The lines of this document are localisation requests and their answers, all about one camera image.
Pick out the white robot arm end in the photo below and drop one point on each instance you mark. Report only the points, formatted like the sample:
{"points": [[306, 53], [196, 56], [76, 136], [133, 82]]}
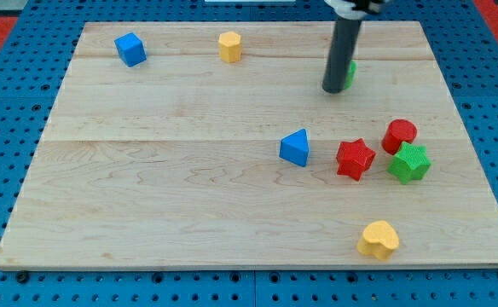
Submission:
{"points": [[356, 9]]}

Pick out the red cylinder block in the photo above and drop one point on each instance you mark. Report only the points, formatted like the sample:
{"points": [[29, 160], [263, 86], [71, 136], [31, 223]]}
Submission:
{"points": [[398, 131]]}

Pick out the blue cube block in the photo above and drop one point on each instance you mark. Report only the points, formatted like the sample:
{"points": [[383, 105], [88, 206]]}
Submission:
{"points": [[130, 49]]}

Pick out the dark grey cylindrical pointer tool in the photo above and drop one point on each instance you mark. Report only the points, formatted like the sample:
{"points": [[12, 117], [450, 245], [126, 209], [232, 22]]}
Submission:
{"points": [[342, 47]]}

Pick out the blue perforated base mat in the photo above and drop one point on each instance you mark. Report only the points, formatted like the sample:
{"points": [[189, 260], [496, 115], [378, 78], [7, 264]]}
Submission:
{"points": [[33, 62]]}

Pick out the green block behind pointer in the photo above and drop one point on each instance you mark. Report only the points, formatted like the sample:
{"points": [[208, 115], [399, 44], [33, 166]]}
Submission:
{"points": [[350, 75]]}

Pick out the yellow heart block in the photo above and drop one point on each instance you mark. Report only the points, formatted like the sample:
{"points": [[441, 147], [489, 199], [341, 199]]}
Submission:
{"points": [[378, 239]]}

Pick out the blue triangle block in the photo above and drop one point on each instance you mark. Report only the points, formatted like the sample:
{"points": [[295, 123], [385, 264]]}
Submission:
{"points": [[295, 148]]}

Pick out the light wooden board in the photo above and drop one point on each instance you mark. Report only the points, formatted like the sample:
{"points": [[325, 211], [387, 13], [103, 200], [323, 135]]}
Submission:
{"points": [[173, 164]]}

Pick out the green star block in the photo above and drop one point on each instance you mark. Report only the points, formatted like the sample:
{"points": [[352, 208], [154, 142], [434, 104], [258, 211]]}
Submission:
{"points": [[409, 163]]}

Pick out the yellow hexagon block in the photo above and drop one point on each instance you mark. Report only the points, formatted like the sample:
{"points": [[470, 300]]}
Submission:
{"points": [[229, 44]]}

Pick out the red star block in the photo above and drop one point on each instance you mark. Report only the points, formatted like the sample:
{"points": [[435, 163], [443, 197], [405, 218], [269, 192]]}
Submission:
{"points": [[354, 158]]}

